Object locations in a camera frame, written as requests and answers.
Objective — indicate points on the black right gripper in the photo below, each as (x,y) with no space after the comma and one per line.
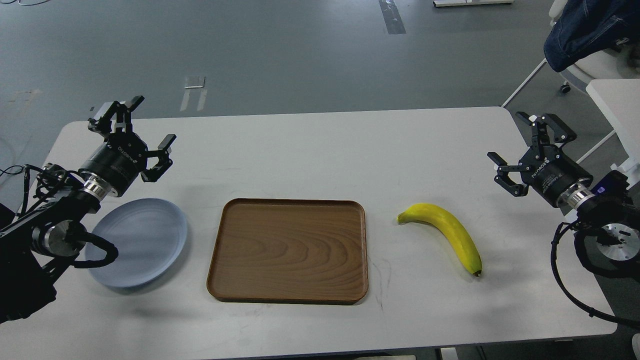
(544,166)

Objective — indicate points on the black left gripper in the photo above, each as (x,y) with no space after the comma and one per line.
(123,155)

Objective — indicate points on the light blue plate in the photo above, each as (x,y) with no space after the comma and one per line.
(149,233)

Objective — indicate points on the yellow banana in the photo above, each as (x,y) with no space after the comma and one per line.
(453,230)

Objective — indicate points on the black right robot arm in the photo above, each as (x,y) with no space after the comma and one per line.
(606,228)

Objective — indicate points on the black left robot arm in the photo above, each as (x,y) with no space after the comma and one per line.
(39,243)

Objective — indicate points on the white side table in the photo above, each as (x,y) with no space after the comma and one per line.
(619,102)

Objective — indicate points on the white office chair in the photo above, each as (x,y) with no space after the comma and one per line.
(609,64)

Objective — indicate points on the blue denim jacket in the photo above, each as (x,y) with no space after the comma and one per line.
(586,27)

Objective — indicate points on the brown wooden tray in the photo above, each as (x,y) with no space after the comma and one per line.
(290,251)

